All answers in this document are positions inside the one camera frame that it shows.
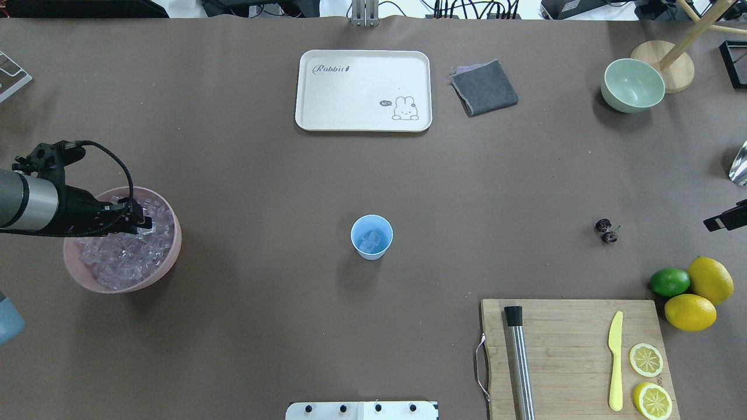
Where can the ice cube in cup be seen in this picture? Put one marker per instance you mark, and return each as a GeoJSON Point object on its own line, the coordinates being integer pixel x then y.
{"type": "Point", "coordinates": [372, 242]}

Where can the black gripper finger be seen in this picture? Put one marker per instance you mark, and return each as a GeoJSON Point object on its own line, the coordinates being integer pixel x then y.
{"type": "Point", "coordinates": [731, 219]}

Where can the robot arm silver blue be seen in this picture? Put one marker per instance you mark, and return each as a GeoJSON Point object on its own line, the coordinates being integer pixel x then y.
{"type": "Point", "coordinates": [34, 206]}

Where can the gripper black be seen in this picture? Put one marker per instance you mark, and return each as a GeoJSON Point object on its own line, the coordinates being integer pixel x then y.
{"type": "Point", "coordinates": [79, 209]}

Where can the yellow lemon near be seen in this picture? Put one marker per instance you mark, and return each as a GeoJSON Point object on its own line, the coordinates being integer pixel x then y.
{"type": "Point", "coordinates": [689, 312]}

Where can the lemon slice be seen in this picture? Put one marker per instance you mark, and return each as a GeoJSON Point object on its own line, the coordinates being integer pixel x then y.
{"type": "Point", "coordinates": [646, 360]}
{"type": "Point", "coordinates": [652, 401]}

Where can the wooden cutting board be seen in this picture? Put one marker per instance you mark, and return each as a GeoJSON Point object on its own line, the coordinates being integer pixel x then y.
{"type": "Point", "coordinates": [568, 356]}

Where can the yellow lemon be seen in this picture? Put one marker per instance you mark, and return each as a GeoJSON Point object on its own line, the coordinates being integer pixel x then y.
{"type": "Point", "coordinates": [710, 279]}
{"type": "Point", "coordinates": [689, 312]}

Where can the metal ice scoop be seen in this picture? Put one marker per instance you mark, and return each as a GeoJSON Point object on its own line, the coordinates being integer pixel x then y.
{"type": "Point", "coordinates": [738, 170]}

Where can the pink bowl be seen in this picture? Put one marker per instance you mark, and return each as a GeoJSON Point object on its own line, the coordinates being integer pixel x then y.
{"type": "Point", "coordinates": [120, 262]}

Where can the white wire cup rack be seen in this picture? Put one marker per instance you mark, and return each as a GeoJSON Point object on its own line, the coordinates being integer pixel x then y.
{"type": "Point", "coordinates": [13, 77]}

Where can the cream rabbit tray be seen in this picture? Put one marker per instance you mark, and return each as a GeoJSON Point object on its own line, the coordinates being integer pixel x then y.
{"type": "Point", "coordinates": [364, 90]}

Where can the yellow plastic knife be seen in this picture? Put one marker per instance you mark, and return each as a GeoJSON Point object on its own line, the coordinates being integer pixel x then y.
{"type": "Point", "coordinates": [615, 394]}

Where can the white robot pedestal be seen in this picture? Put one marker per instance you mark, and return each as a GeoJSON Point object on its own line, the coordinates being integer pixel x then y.
{"type": "Point", "coordinates": [363, 410]}

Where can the mint green bowl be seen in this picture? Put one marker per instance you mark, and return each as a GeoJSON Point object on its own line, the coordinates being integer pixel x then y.
{"type": "Point", "coordinates": [632, 86]}

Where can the yellow lemon far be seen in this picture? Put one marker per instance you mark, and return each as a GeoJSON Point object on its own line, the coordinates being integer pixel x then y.
{"type": "Point", "coordinates": [710, 279]}

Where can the blue plastic cup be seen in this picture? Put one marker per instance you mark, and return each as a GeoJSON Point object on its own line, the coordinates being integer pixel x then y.
{"type": "Point", "coordinates": [367, 223]}

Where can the grey folded cloth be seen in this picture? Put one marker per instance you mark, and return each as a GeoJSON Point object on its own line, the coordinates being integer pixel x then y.
{"type": "Point", "coordinates": [484, 87]}

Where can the dark cherry pair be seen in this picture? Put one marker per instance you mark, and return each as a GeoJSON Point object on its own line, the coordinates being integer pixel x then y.
{"type": "Point", "coordinates": [608, 233]}

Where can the green lime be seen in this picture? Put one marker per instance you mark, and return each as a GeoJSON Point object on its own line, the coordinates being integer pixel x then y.
{"type": "Point", "coordinates": [669, 282]}

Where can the black handled knife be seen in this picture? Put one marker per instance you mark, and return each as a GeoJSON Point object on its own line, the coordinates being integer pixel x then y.
{"type": "Point", "coordinates": [519, 362]}

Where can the wooden cup tree stand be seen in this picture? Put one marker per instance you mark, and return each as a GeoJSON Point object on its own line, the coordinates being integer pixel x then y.
{"type": "Point", "coordinates": [672, 60]}

